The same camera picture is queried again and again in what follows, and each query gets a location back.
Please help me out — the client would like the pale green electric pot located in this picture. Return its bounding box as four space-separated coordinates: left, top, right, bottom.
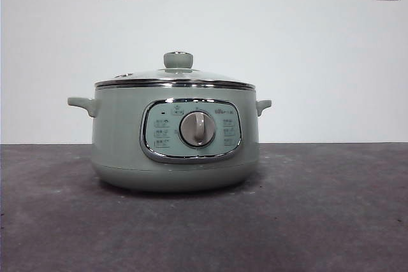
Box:
66 85 273 193

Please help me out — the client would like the glass lid with green knob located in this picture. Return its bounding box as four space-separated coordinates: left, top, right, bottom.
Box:
94 50 256 90

